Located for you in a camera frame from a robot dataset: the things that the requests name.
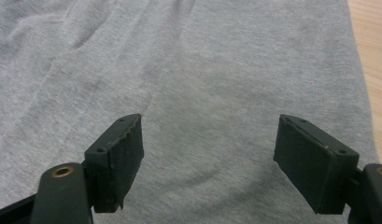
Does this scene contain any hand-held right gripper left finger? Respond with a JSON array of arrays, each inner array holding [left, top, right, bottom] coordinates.
[[84, 113, 145, 214]]

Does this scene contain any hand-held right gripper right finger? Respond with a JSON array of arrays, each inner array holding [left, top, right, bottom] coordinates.
[[273, 114, 361, 216]]

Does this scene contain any grey cotton garment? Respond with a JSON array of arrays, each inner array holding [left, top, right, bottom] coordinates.
[[0, 0, 380, 224]]

